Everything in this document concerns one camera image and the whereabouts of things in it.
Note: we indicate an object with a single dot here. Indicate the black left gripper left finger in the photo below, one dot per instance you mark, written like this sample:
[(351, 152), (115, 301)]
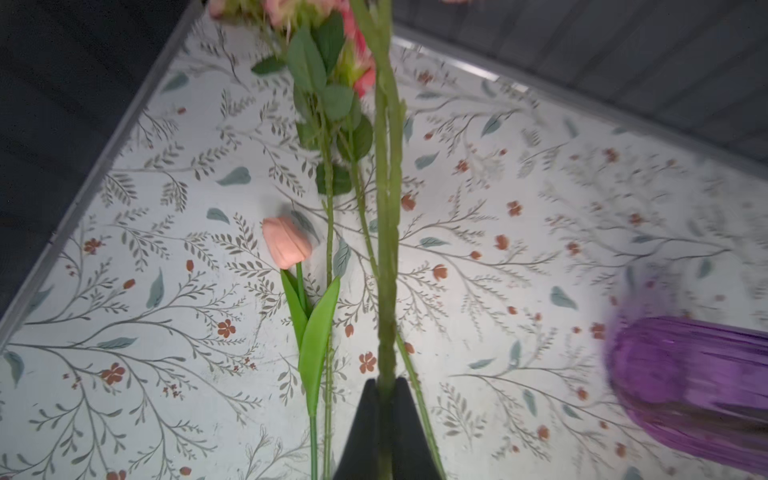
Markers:
[(360, 456)]

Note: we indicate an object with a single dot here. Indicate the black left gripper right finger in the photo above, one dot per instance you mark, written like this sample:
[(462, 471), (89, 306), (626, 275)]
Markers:
[(411, 455)]

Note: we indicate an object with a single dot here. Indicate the pink tulip stem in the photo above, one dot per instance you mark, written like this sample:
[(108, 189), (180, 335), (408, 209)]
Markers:
[(312, 323)]

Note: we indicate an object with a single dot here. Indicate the blue purple glass vase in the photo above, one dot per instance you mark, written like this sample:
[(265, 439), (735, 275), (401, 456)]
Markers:
[(694, 386)]

